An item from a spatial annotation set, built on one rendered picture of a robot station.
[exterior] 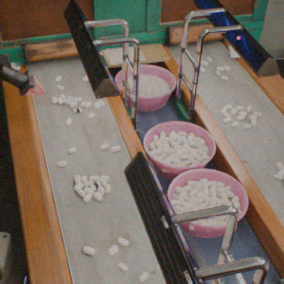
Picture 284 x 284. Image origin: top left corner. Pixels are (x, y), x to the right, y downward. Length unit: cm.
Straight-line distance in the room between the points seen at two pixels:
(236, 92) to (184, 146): 45
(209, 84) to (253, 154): 48
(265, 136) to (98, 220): 77
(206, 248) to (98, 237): 35
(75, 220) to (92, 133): 45
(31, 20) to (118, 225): 109
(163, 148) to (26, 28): 86
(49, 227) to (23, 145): 42
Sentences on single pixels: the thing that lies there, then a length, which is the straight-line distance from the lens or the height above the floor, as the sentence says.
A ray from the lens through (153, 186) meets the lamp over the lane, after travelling 115.
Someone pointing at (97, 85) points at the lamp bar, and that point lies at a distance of 154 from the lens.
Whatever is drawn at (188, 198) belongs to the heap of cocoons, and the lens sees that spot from 165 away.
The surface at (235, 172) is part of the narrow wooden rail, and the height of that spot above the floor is 76.
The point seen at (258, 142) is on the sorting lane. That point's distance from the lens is 193.
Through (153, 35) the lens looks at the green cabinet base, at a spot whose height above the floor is 82.
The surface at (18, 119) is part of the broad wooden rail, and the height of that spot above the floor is 76.
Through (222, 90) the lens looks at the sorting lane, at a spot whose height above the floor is 74.
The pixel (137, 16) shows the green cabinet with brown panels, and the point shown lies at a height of 92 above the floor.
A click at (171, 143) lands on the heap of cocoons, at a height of 74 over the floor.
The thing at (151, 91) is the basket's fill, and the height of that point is 73.
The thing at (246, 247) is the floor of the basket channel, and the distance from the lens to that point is 164.
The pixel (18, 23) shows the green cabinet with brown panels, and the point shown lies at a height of 95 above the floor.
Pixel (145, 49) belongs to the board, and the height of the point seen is 78.
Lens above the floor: 191
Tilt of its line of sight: 43 degrees down
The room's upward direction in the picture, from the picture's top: straight up
